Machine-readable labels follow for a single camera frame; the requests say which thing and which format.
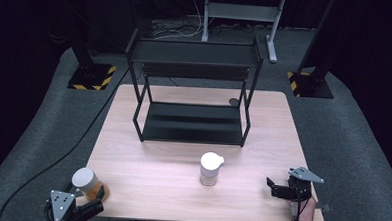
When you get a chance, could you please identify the grey metal stand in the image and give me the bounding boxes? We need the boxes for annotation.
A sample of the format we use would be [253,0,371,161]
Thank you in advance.
[200,0,289,64]

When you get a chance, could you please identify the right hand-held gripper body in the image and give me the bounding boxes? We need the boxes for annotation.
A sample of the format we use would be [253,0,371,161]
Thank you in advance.
[285,166,326,219]

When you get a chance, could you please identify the black two-tier shelf rack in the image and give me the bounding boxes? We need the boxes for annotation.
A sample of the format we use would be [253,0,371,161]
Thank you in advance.
[121,28,265,149]

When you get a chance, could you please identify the long black floor cable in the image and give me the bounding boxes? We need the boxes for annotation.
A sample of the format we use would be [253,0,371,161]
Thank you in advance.
[0,63,131,221]

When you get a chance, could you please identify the person's right hand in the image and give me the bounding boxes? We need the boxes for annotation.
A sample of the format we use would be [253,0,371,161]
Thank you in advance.
[295,196,318,221]

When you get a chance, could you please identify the white-lidded jar of pale powder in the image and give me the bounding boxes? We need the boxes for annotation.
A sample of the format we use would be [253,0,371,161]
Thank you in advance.
[199,151,226,188]

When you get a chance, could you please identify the black stand with striped base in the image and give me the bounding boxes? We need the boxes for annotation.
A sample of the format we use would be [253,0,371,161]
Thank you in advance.
[286,0,339,100]
[53,0,121,92]

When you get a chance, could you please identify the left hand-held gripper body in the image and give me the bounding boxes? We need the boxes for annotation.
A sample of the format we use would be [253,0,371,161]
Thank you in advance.
[43,189,105,221]

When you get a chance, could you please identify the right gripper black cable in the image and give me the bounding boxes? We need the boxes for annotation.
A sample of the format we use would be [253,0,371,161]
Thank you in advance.
[290,198,307,221]

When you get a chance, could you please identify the jar of orange powder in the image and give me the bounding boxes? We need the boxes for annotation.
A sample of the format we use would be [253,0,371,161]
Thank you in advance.
[70,166,110,203]

